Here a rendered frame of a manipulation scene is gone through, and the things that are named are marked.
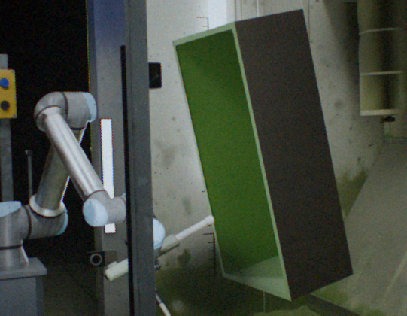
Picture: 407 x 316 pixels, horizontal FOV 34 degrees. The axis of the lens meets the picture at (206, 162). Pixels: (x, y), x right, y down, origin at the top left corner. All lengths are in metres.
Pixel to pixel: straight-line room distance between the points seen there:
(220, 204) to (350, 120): 1.31
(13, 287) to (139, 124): 1.33
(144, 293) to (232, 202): 1.68
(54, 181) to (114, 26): 1.21
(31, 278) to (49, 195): 0.35
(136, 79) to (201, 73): 1.60
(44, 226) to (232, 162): 1.02
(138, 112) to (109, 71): 1.99
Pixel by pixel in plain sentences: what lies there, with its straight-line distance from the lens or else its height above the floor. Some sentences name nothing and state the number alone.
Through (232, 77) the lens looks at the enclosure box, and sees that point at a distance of 3.42.
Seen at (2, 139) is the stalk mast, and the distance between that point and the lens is 3.84.
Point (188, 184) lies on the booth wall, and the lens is 3.87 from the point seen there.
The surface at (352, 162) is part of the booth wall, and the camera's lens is 4.37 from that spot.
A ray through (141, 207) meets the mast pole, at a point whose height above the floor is 1.01.
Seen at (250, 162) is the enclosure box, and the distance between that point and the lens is 3.46.
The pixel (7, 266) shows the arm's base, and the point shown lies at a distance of 2.94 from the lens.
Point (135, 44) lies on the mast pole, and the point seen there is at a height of 1.43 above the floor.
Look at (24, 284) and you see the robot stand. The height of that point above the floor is 0.59.
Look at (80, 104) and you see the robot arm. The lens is 2.65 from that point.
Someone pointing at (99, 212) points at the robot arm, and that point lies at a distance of 2.22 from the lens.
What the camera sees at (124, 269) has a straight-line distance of 2.55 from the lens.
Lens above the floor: 1.21
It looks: 3 degrees down
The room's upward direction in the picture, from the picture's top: 2 degrees counter-clockwise
